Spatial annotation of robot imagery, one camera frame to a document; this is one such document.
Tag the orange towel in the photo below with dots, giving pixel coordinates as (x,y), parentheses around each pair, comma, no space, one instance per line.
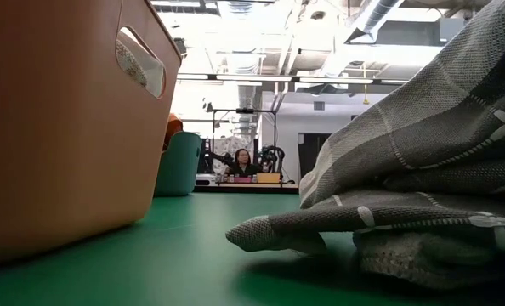
(174,127)

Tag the dark grey checked towel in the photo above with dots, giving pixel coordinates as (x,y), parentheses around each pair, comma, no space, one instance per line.
(427,140)

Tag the black background robot arm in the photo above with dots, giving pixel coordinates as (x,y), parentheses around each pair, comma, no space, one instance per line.
(271,155)
(223,158)

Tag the person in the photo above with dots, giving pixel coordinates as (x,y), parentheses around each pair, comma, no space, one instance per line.
(242,163)

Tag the pink box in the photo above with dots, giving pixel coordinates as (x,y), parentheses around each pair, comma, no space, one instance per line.
(242,180)

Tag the yellow box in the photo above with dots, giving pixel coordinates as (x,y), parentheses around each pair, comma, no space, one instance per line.
(268,178)

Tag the dark door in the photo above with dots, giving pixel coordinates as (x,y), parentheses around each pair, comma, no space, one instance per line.
(314,155)

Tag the teal plastic basket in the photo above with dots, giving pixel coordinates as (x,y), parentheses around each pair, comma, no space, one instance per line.
(178,166)

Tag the green table mat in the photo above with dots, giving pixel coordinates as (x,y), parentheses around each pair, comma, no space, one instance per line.
(150,263)

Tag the orange plastic basket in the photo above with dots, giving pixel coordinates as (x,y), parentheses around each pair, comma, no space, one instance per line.
(65,149)

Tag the black table frame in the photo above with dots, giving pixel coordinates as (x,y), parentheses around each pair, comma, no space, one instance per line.
(244,190)

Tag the black background gantry frame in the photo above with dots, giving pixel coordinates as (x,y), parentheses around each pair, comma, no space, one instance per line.
(244,110)

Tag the grey ceiling duct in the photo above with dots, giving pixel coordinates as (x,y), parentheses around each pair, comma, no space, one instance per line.
(376,17)

